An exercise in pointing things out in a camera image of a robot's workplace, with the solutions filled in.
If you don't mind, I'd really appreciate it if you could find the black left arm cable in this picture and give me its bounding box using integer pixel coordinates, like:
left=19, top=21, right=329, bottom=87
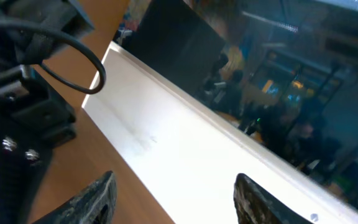
left=0, top=16, right=107, bottom=95

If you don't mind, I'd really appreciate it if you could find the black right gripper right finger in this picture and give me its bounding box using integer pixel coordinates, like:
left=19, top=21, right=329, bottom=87
left=233, top=173, right=310, bottom=224

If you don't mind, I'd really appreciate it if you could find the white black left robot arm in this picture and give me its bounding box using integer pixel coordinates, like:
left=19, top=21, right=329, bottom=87
left=0, top=29, right=76, bottom=223

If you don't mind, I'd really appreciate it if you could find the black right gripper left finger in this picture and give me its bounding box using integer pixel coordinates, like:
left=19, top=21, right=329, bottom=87
left=34, top=170, right=117, bottom=224

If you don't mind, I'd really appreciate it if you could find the dark glass window panel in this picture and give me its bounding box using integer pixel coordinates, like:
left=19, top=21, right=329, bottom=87
left=113, top=0, right=358, bottom=210

